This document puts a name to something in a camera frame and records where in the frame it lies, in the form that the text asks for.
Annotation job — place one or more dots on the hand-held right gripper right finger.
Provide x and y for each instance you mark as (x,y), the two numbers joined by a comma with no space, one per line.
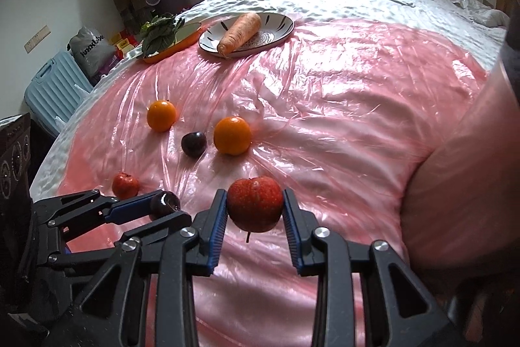
(290,233)

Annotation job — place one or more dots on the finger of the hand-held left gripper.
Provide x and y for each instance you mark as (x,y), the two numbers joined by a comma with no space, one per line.
(130,208)
(162,223)

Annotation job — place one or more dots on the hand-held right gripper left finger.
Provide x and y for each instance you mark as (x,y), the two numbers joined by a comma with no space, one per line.
(217,233)

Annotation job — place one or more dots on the dark purple plum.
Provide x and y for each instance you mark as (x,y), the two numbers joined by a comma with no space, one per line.
(165,202)
(193,143)

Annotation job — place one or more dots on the small red apple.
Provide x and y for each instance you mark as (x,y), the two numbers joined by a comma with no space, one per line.
(254,204)
(125,185)

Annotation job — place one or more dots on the orange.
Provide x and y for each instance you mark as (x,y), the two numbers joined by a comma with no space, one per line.
(232,135)
(161,115)

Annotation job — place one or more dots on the dark patterned box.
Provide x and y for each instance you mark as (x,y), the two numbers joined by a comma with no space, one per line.
(14,156)

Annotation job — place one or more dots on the pink plastic sheet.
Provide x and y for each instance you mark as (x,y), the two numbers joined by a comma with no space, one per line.
(345,107)

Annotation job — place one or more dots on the light blue suitcase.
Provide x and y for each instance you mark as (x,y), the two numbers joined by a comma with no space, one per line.
(53,87)

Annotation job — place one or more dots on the yellow and red packets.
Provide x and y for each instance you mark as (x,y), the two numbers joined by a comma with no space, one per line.
(122,42)

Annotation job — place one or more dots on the grey printed bag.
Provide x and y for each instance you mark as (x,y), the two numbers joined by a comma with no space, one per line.
(91,46)

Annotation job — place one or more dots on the green leafy vegetable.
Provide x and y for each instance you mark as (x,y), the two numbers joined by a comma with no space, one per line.
(158,34)

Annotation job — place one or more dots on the orange oval plate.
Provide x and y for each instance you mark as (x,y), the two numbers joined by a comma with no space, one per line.
(185,34)

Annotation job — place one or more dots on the carrot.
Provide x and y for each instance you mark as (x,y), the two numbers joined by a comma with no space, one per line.
(239,32)

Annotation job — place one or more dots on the striped ceramic plate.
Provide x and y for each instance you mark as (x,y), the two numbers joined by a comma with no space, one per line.
(272,30)

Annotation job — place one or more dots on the crumpled white cloth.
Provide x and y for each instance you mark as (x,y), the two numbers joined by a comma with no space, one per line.
(483,11)

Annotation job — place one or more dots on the wall socket strip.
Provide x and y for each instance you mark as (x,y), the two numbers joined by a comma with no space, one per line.
(36,39)

